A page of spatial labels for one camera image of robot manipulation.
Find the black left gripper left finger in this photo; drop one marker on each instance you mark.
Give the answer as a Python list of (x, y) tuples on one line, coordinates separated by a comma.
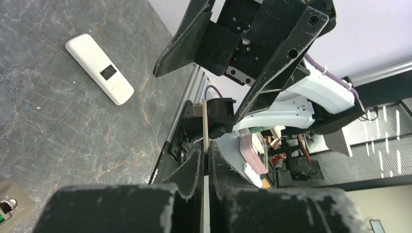
[(173, 206)]

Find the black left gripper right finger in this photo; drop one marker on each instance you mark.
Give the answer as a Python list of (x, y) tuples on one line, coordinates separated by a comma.
[(238, 206)]

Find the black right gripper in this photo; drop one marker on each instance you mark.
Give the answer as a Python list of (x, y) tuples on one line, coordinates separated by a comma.
[(253, 40)]

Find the beige battery cover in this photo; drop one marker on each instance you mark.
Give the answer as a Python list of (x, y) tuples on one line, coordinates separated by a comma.
[(205, 216)]

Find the beige remote control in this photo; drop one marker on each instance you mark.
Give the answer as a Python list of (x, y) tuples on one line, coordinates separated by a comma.
[(15, 206)]

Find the white remote control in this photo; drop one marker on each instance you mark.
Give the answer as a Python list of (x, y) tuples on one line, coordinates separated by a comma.
[(90, 56)]

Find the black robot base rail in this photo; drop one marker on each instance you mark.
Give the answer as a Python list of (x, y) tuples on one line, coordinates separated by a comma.
[(170, 151)]

